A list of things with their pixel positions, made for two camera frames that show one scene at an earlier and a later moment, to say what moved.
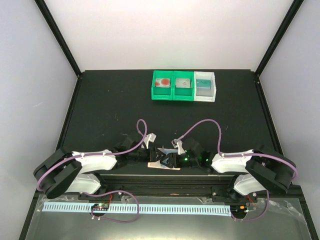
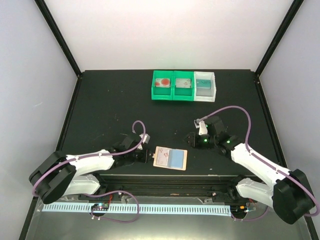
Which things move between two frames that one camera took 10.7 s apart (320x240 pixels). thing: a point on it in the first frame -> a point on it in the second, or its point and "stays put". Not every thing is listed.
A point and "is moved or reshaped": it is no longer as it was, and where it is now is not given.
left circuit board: (100, 207) stays put
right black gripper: (171, 156) -> (193, 141)
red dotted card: (162, 82) stays put
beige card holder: (158, 165) is moved or reshaped
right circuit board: (238, 210) stays put
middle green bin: (183, 93) stays put
